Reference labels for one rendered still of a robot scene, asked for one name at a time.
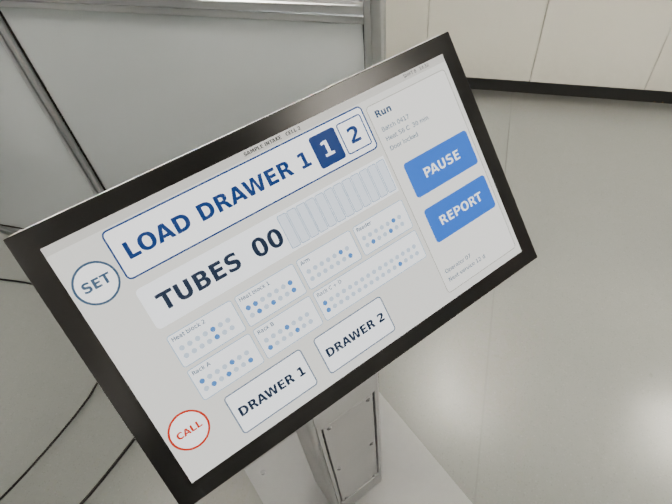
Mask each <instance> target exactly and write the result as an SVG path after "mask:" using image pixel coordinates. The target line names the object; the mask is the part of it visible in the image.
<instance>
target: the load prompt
mask: <svg viewBox="0 0 672 504"><path fill-rule="evenodd" d="M377 148H379V146H378V143H377V141H376V139H375V137H374V134H373V132H372V130H371V128H370V126H369V123H368V121H367V119H366V117H365V115H364V112H363V110H362V108H361V106H360V104H359V105H357V106H355V107H353V108H351V109H349V110H347V111H345V112H343V113H341V114H339V115H337V116H335V117H333V118H331V119H329V120H327V121H325V122H323V123H321V124H319V125H317V126H315V127H313V128H311V129H309V130H307V131H305V132H303V133H301V134H299V135H297V136H295V137H293V138H291V139H289V140H287V141H285V142H282V143H280V144H278V145H276V146H274V147H272V148H270V149H268V150H266V151H264V152H262V153H260V154H258V155H256V156H254V157H252V158H250V159H248V160H246V161H244V162H242V163H240V164H238V165H236V166H234V167H232V168H230V169H228V170H226V171H224V172H222V173H220V174H218V175H216V176H214V177H212V178H210V179H208V180H205V181H203V182H201V183H199V184H197V185H195V186H193V187H191V188H189V189H187V190H185V191H183V192H181V193H179V194H177V195H175V196H173V197H171V198H169V199H167V200H165V201H163V202H161V203H159V204H157V205H155V206H153V207H151V208H149V209H147V210H145V211H143V212H141V213H139V214H137V215H135V216H133V217H131V218H129V219H126V220H124V221H122V222H120V223H118V224H116V225H114V226H112V227H110V228H108V229H106V230H104V231H102V232H100V233H99V235H100V236H101V238H102V240H103V241H104V243H105V245H106V246H107V248H108V249H109V251H110V253H111V254H112V256H113V258H114V259H115V261H116V262H117V264H118V266H119V267H120V269H121V271H122V272H123V274H124V275H125V277H126V279H127V280H128V282H130V281H132V280H133V279H135V278H137V277H139V276H141V275H143V274H145V273H146V272H148V271H150V270H152V269H154V268H156V267H158V266H160V265H161V264H163V263H165V262H167V261H169V260H171V259H173V258H174V257H176V256H178V255H180V254H182V253H184V252H186V251H187V250H189V249H191V248H193V247H195V246H197V245H199V244H200V243H202V242H204V241H206V240H208V239H210V238H212V237H214V236H215V235H217V234H219V233H221V232H223V231H225V230H227V229H228V228H230V227H232V226H234V225H236V224H238V223H240V222H241V221H243V220H245V219H247V218H249V217H251V216H253V215H255V214H256V213H258V212H260V211H262V210H264V209H266V208H268V207H269V206H271V205H273V204H275V203H277V202H279V201H281V200H282V199H284V198H286V197H288V196H290V195H292V194H294V193H296V192H297V191H299V190H301V189H303V188H305V187H307V186H309V185H310V184H312V183H314V182H316V181H318V180H320V179H322V178H323V177H325V176H327V175H329V174H331V173H333V172H335V171H337V170H338V169H340V168H342V167H344V166H346V165H348V164H350V163H351V162H353V161H355V160H357V159H359V158H361V157H363V156H364V155H366V154H368V153H370V152H372V151H374V150H376V149H377Z"/></svg>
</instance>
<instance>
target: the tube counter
mask: <svg viewBox="0 0 672 504"><path fill-rule="evenodd" d="M397 191H399V190H398V188H397V185H396V183H395V181H394V179H393V176H392V174H391V172H390V170H389V168H388V165H387V163H386V161H385V159H384V157H383V156H381V157H380V158H378V159H376V160H374V161H372V162H370V163H369V164H367V165H365V166H363V167H361V168H359V169H358V170H356V171H354V172H352V173H350V174H348V175H347V176H345V177H343V178H341V179H339V180H337V181H335V182H334V183H332V184H330V185H328V186H326V187H324V188H323V189H321V190H319V191H317V192H315V193H313V194H312V195H310V196H308V197H306V198H304V199H302V200H301V201H299V202H297V203H295V204H293V205H291V206H290V207H288V208H286V209H284V210H282V211H280V212H279V213H277V214H275V215H273V216H271V217H269V218H268V219H266V220H264V221H262V222H260V223H258V224H257V225H255V226H253V227H251V228H249V229H247V230H246V231H244V232H242V233H241V235H242V236H243V238H244V240H245V242H246V244H247V246H248V248H249V249H250V251H251V253H252V255H253V257H254V259H255V260H256V262H257V264H258V266H259V268H260V270H263V269H265V268H266V267H268V266H270V265H271V264H273V263H275V262H277V261H278V260H280V259H282V258H283V257H285V256H287V255H289V254H290V253H292V252H294V251H296V250H297V249H299V248H301V247H302V246H304V245H306V244H308V243H309V242H311V241H313V240H314V239H316V238H318V237H320V236H321V235H323V234H325V233H327V232H328V231H330V230H332V229H333V228H335V227H337V226H339V225H340V224H342V223H344V222H345V221H347V220H349V219H351V218H352V217H354V216H356V215H357V214H359V213H361V212H363V211H364V210H366V209H368V208H370V207H371V206H373V205H375V204H376V203H378V202H380V201H382V200H383V199H385V198H387V197H388V196H390V195H392V194H394V193H395V192H397Z"/></svg>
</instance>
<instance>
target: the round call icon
mask: <svg viewBox="0 0 672 504"><path fill-rule="evenodd" d="M158 428H159V429H160V431H161V432H162V434H163V435H164V437H165V438H166V440H167V442H168V443H169V445H170V446H171V448H172V449H173V451H174V452H175V454H176V455H177V457H178V459H179V460H180V461H181V460H183V459H184V458H185V457H187V456H188V455H190V454H191V453H193V452H194V451H196V450H197V449H199V448H200V447H202V446H203V445H205V444H206V443H207V442H209V441H210V440H212V439H213V438H215V437H216V436H218V435H219V432H218V431H217V429H216V428H215V426H214V424H213V423H212V421H211V419H210V418H209V416H208V415H207V413H206V411H205V410H204V408H203V406H202V405H201V403H200V402H199V400H196V401H195V402H193V403H192V404H190V405H189V406H187V407H186V408H184V409H182V410H181V411H179V412H178V413H176V414H175V415H173V416H172V417H170V418H169V419H167V420H165V421H164V422H162V423H161V424H159V425H158Z"/></svg>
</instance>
